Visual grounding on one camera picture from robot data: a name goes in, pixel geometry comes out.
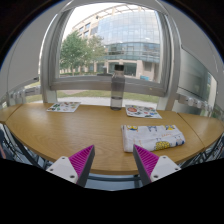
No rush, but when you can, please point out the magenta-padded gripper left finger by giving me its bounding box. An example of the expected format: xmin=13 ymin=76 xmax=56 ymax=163
xmin=45 ymin=144 xmax=96 ymax=188

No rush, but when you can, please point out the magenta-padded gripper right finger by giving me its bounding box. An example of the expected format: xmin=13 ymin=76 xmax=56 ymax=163
xmin=133 ymin=144 xmax=182 ymax=187

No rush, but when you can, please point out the white cartoon print towel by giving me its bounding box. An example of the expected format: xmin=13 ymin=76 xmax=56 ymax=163
xmin=120 ymin=124 xmax=186 ymax=153

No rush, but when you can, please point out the large colourful sticker sheet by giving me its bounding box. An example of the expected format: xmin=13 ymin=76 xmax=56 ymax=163
xmin=125 ymin=104 xmax=163 ymax=120

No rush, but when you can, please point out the small colourful sticker sheet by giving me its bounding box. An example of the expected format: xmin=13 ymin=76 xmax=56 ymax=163
xmin=46 ymin=101 xmax=82 ymax=113

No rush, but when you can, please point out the clear dark-capped drink bottle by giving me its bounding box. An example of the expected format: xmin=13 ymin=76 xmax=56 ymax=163
xmin=110 ymin=64 xmax=126 ymax=111

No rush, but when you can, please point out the green tree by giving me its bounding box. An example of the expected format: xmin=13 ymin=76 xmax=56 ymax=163
xmin=59 ymin=30 xmax=106 ymax=76

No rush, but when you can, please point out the glass fronted building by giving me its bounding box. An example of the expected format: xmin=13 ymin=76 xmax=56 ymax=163
xmin=71 ymin=3 xmax=161 ymax=83

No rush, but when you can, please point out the white wall socket rail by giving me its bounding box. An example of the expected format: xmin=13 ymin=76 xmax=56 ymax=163
xmin=176 ymin=92 xmax=224 ymax=118
xmin=0 ymin=76 xmax=43 ymax=105

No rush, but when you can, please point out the grey window frame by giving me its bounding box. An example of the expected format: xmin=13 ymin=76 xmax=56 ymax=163
xmin=39 ymin=0 xmax=183 ymax=112

